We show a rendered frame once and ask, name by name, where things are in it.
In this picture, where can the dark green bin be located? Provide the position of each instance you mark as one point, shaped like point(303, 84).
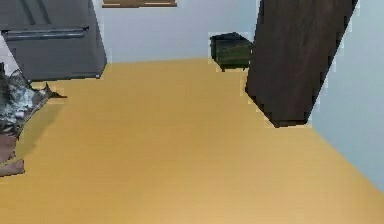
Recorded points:
point(230, 50)

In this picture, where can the dark brown wooden cupboard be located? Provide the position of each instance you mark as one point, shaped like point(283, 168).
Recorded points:
point(293, 60)

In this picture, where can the brown framed wall picture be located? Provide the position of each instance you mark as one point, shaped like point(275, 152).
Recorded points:
point(138, 3)

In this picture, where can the grey fridge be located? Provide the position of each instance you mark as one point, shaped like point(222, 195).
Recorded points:
point(60, 56)

